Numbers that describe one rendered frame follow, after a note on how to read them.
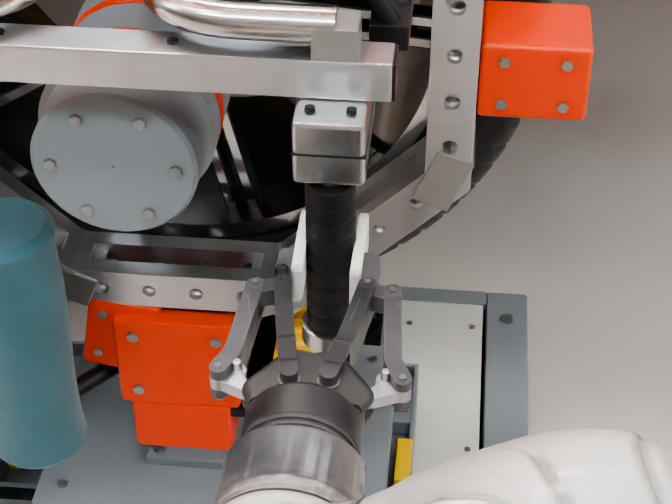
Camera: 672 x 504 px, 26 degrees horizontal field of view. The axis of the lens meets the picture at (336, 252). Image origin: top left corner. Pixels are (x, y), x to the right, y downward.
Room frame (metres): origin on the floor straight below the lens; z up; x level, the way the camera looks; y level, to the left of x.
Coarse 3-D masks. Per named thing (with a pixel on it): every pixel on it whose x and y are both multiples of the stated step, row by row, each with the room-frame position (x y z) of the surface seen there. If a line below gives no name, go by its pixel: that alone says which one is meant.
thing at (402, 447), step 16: (80, 352) 1.42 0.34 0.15; (416, 368) 1.38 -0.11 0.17; (416, 384) 1.35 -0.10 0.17; (416, 400) 1.32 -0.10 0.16; (400, 416) 1.29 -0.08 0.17; (400, 432) 1.28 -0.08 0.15; (400, 448) 1.22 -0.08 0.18; (0, 464) 1.21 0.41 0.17; (400, 464) 1.20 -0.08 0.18; (0, 480) 1.19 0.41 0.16; (16, 480) 1.20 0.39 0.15; (32, 480) 1.20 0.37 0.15; (400, 480) 1.17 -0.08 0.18; (0, 496) 1.15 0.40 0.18; (16, 496) 1.15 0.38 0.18; (32, 496) 1.15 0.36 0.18
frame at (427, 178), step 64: (448, 0) 1.00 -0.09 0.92; (448, 64) 1.01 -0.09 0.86; (448, 128) 1.01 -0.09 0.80; (0, 192) 1.09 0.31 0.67; (384, 192) 1.03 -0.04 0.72; (448, 192) 1.00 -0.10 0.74; (64, 256) 1.05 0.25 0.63; (128, 256) 1.08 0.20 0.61; (192, 256) 1.07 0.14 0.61; (256, 256) 1.06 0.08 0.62
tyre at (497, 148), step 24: (504, 0) 1.08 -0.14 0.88; (528, 0) 1.08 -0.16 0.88; (480, 120) 1.08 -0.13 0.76; (504, 120) 1.08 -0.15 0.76; (480, 144) 1.09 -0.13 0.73; (504, 144) 1.10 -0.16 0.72; (480, 168) 1.09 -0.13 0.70; (72, 216) 1.12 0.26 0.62; (264, 240) 1.11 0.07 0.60; (408, 240) 1.10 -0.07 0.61
